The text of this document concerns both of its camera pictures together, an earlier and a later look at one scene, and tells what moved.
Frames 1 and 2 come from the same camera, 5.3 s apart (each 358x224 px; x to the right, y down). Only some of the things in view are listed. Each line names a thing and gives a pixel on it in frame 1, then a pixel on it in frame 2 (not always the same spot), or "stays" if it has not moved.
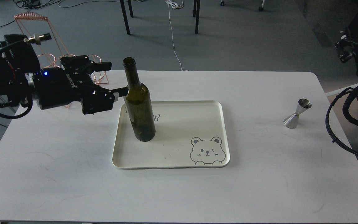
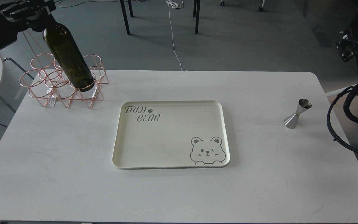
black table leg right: [196, 14] stays
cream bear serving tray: [189, 134] stays
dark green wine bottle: [138, 104] → [71, 59]
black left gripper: [53, 86] → [35, 14]
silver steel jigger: [291, 122] stays
